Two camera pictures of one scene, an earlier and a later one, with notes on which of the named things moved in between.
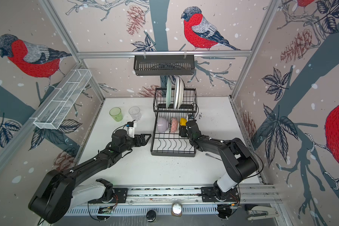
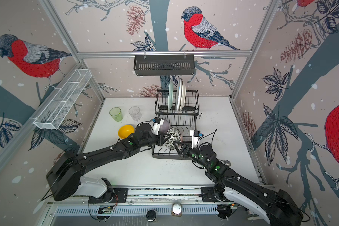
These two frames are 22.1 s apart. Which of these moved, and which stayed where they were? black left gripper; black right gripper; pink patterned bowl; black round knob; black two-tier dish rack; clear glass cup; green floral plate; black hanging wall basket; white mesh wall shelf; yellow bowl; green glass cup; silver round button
Moved: black right gripper; pink patterned bowl; black left gripper; yellow bowl
Stayed: green glass cup; clear glass cup; green floral plate; black round knob; silver round button; white mesh wall shelf; black hanging wall basket; black two-tier dish rack
